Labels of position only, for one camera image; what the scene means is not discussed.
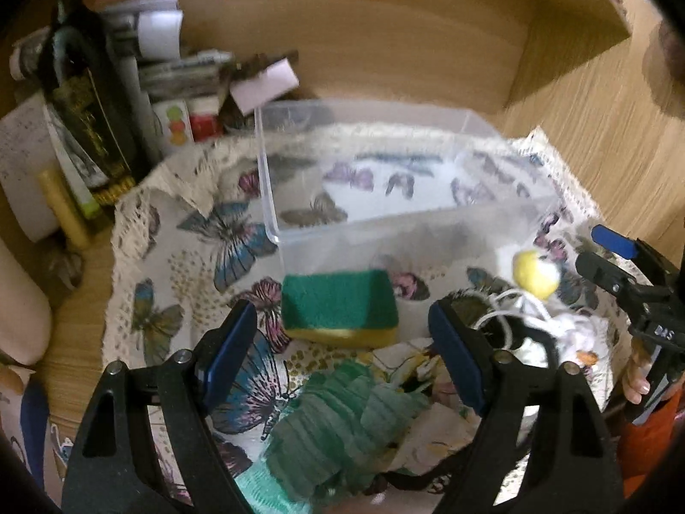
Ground white drawstring pouch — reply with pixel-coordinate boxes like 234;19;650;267
472;287;606;371

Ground yellow white felt ball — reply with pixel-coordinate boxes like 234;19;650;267
512;249;561;301

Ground floral fabric scrunchie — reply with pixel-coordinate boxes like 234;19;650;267
367;338;480;494

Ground black white braided hairband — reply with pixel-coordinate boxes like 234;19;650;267
446;289;511;333

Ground clear plastic container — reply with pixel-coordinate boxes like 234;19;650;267
254;99;560;275

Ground green yellow sponge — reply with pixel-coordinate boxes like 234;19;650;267
281;270;399;348

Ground right hand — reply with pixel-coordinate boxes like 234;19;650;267
621;352;651;405

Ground beige cylindrical cup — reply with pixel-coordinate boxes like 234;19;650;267
0;242;52;365

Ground yellow stick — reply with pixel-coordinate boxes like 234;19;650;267
37;167;92;251

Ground butterfly print lace cloth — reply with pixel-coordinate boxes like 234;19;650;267
102;130;631;513

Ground handwritten paper note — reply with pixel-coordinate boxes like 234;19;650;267
0;93;59;242

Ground white box coloured dots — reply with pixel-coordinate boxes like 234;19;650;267
152;100;195;158

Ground red small jar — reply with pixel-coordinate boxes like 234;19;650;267
187;95;223;143

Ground dark wine bottle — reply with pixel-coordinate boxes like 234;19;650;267
37;0;147;209

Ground small pink white box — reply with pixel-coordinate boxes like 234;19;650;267
229;58;300;116

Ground stack of papers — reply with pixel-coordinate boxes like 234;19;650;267
100;0;235;162

